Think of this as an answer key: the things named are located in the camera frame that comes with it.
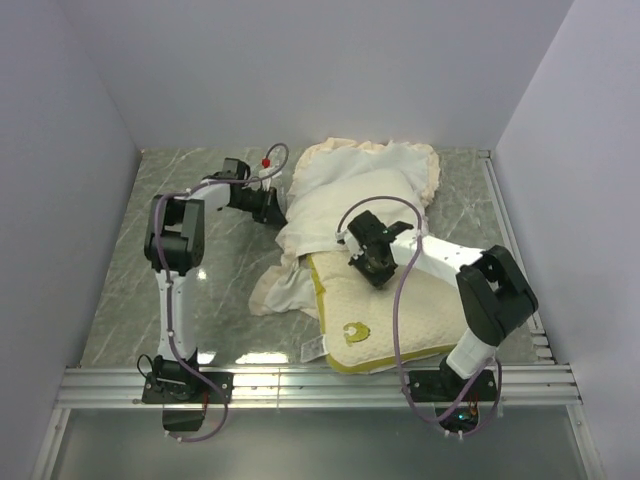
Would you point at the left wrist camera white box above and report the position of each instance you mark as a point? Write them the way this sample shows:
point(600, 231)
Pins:
point(270, 174)

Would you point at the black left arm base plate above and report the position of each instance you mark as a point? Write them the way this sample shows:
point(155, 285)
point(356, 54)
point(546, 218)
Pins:
point(185, 398)

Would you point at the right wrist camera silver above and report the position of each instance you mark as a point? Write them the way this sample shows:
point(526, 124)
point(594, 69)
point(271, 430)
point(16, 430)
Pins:
point(347, 239)

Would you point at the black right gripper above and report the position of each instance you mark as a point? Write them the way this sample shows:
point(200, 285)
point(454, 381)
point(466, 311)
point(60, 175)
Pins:
point(378, 280)

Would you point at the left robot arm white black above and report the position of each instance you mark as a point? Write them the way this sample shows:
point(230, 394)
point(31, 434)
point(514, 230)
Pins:
point(175, 246)

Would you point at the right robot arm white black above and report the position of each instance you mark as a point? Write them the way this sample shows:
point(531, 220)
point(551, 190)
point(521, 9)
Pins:
point(496, 297)

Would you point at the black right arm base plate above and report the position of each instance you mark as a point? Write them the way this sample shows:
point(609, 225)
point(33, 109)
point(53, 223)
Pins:
point(468, 406)

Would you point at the aluminium mounting rail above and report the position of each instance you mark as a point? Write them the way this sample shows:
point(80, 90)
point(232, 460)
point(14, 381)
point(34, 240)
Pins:
point(285, 386)

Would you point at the white pillowcase with peach ruffles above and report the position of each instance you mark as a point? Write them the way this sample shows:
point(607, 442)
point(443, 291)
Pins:
point(331, 183)

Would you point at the cream pillow with yellow edge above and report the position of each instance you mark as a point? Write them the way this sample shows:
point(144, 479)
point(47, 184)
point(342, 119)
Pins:
point(356, 319)

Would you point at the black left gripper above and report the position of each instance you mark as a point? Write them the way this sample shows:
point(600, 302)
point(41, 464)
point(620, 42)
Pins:
point(271, 211)

